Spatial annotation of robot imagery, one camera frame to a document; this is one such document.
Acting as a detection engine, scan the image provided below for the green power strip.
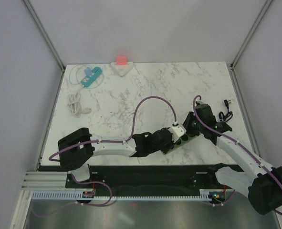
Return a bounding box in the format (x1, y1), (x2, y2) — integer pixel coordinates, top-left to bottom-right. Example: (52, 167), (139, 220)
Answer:
(164, 135), (198, 155)

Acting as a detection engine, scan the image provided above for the black power cord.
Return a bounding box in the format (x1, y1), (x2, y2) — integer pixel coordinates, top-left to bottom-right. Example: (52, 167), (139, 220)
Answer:
(217, 99), (233, 123)

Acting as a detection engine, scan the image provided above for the white triangular socket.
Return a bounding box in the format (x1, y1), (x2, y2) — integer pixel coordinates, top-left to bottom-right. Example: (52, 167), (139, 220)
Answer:
(110, 62), (135, 77)

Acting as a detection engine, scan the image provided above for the red plug adapter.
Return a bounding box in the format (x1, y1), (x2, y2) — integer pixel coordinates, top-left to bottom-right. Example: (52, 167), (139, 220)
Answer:
(116, 55), (127, 65)

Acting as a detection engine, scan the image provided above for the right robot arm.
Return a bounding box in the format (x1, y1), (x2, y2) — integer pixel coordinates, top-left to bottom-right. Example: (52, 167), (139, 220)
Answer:
(183, 102), (282, 215)

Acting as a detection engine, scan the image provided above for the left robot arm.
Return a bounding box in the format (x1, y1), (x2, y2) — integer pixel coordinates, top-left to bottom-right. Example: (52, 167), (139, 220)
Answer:
(58, 125), (188, 187)

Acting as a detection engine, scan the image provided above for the light blue plug adapter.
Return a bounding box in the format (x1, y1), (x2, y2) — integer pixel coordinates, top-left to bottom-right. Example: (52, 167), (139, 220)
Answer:
(84, 67), (92, 76)

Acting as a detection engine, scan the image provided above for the teal power strip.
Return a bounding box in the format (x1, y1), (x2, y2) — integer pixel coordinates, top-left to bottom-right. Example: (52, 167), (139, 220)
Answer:
(81, 67), (102, 88)

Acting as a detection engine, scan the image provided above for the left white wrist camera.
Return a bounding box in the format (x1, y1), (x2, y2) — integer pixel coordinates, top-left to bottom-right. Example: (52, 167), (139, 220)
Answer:
(168, 124), (186, 142)

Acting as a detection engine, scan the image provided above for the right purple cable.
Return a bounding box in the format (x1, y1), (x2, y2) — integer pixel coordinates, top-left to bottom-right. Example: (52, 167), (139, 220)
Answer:
(192, 95), (282, 217)

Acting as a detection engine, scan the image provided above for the purple cable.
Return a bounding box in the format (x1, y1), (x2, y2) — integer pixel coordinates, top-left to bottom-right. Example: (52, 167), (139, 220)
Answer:
(32, 96), (178, 218)
(192, 95), (282, 217)

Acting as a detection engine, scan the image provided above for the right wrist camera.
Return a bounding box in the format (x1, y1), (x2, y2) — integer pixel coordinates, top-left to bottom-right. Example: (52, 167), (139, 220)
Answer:
(195, 101), (209, 110)

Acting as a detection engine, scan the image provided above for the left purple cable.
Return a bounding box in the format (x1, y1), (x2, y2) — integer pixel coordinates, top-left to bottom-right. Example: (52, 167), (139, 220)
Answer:
(32, 96), (178, 218)

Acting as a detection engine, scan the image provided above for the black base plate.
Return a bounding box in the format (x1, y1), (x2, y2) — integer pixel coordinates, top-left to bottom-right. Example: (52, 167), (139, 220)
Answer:
(65, 164), (230, 190)

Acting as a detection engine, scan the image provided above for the white coiled cable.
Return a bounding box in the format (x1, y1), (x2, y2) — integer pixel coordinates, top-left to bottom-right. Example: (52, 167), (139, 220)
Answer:
(67, 92), (93, 118)

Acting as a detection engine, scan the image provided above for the thin light blue cable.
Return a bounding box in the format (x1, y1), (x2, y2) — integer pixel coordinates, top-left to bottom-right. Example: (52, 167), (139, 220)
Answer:
(69, 64), (104, 90)

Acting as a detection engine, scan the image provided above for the white slotted cable duct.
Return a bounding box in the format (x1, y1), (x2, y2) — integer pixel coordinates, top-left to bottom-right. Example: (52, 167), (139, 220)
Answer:
(31, 190), (217, 201)

